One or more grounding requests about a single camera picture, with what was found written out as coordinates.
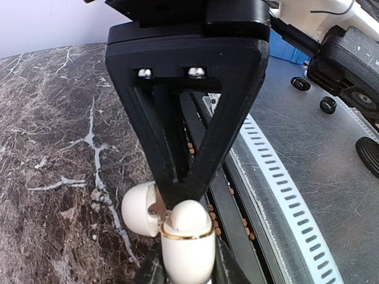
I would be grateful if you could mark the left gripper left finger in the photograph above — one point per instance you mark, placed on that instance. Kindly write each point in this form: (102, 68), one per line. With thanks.
(151, 272)

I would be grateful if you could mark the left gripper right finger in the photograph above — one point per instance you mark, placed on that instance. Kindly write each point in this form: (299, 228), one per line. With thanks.
(226, 268)

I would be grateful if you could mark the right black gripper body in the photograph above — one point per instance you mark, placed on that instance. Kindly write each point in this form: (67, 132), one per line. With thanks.
(155, 21)

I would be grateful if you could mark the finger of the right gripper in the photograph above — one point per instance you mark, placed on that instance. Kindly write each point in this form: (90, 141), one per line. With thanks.
(221, 78)
(161, 131)

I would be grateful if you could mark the beige gold-rimmed charging case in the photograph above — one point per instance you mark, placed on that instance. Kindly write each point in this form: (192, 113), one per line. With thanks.
(185, 259)

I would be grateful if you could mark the white stem earbud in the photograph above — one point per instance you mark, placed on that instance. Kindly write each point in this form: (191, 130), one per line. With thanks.
(189, 218)

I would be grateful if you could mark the blue plastic bin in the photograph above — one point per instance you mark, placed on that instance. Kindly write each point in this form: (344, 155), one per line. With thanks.
(280, 49)

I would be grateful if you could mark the black front table rail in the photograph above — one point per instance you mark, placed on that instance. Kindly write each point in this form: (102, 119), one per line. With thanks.
(240, 232)

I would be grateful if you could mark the white slotted cable duct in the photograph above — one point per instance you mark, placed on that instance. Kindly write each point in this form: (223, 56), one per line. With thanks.
(298, 244)

